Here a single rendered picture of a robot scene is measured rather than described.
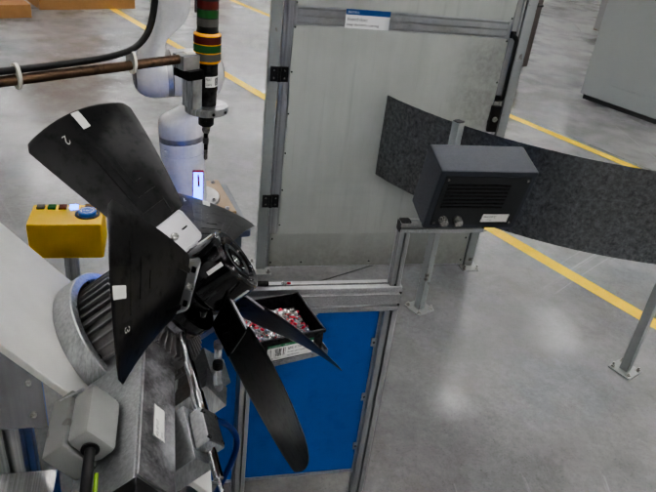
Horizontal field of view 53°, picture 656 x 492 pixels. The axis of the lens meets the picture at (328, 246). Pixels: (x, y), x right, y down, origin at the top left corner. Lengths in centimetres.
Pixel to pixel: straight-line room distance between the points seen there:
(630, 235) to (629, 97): 459
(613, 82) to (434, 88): 449
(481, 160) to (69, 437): 115
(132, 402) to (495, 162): 107
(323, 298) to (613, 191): 148
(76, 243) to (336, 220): 194
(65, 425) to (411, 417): 188
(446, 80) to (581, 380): 149
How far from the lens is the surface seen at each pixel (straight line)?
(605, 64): 757
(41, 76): 95
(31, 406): 121
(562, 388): 305
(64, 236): 159
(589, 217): 288
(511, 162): 170
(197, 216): 136
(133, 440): 93
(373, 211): 335
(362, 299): 178
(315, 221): 330
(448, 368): 294
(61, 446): 94
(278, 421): 108
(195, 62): 106
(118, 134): 118
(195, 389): 105
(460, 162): 164
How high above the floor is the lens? 181
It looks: 30 degrees down
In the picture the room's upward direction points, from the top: 7 degrees clockwise
